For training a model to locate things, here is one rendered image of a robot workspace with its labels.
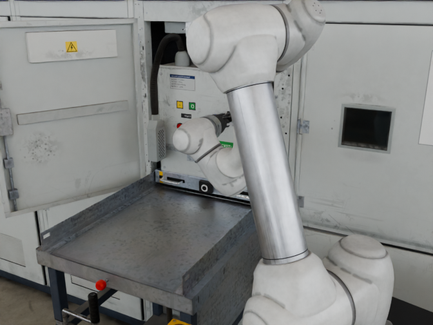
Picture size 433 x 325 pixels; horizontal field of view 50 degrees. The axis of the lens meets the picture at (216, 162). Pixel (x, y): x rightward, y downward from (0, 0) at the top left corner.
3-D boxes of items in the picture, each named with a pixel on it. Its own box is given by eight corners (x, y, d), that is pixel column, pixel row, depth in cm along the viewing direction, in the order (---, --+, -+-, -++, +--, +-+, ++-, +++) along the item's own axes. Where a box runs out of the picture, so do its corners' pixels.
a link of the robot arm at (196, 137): (184, 126, 162) (207, 157, 162) (160, 138, 149) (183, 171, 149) (204, 108, 156) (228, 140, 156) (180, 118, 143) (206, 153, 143)
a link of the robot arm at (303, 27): (279, 30, 120) (237, 33, 112) (323, -18, 105) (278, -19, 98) (299, 74, 117) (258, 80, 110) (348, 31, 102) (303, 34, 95)
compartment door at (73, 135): (1, 212, 188) (-30, 21, 163) (142, 179, 223) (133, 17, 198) (6, 218, 183) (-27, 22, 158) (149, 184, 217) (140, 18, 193)
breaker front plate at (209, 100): (259, 193, 189) (263, 75, 174) (160, 173, 210) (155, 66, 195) (260, 191, 190) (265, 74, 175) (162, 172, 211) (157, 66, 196)
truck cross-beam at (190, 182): (265, 204, 189) (265, 190, 187) (155, 182, 213) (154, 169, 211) (270, 200, 194) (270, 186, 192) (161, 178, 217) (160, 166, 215)
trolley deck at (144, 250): (192, 316, 134) (192, 298, 132) (37, 263, 161) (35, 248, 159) (275, 222, 191) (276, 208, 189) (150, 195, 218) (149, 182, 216)
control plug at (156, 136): (157, 162, 196) (155, 122, 190) (147, 160, 198) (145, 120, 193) (167, 157, 203) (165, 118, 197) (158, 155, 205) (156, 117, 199)
